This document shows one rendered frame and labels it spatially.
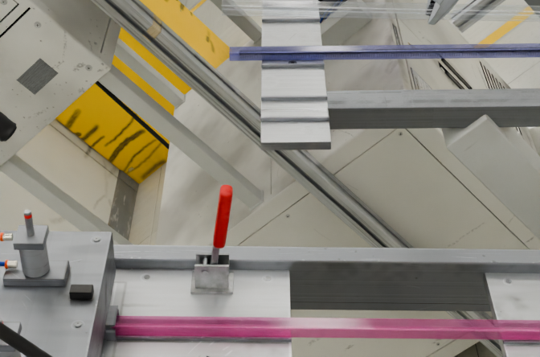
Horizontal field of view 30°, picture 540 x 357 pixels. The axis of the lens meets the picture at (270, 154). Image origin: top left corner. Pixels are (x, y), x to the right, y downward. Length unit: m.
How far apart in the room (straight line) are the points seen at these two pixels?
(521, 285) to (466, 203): 0.95
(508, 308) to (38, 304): 0.40
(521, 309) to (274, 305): 0.22
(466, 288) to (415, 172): 0.88
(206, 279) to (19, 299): 0.17
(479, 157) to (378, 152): 0.61
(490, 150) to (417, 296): 0.29
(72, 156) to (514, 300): 3.19
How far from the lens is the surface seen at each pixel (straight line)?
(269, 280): 0.92
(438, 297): 0.97
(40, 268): 0.83
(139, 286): 0.92
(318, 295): 0.96
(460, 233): 1.94
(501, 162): 1.22
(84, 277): 0.85
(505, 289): 0.94
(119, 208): 4.00
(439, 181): 1.85
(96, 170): 4.07
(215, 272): 0.90
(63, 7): 1.75
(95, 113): 4.03
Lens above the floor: 1.44
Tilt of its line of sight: 25 degrees down
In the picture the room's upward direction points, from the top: 49 degrees counter-clockwise
